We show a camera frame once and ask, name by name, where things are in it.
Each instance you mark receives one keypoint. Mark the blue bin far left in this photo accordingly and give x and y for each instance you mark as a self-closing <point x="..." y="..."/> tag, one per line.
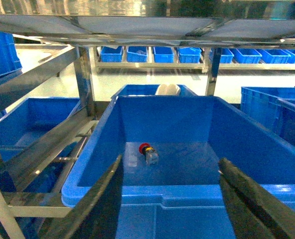
<point x="30" y="120"/>

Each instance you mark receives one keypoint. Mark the background shelf with bins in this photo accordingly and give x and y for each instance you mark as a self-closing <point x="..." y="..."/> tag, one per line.
<point x="120" y="61"/>

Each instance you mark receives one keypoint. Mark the blue plastic bin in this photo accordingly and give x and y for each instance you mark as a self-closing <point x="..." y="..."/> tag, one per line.
<point x="272" y="107"/>
<point x="179" y="197"/>

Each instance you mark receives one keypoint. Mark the red mushroom push button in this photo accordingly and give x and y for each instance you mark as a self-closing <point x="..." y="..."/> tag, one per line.
<point x="150" y="154"/>

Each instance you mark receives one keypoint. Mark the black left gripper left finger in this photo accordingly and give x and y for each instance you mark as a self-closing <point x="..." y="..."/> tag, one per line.
<point x="96" y="214"/>

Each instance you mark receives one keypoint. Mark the blue bin behind centre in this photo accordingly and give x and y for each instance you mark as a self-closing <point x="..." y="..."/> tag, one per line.
<point x="146" y="90"/>

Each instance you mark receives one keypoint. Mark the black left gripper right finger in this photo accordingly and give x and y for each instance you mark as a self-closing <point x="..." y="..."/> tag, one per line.
<point x="253" y="212"/>

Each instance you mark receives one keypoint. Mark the blue plastic bin right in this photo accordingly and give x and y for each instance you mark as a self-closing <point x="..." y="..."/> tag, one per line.
<point x="272" y="107"/>

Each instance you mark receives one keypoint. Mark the blue plastic bin centre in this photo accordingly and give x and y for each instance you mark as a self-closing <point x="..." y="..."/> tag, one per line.
<point x="179" y="197"/>

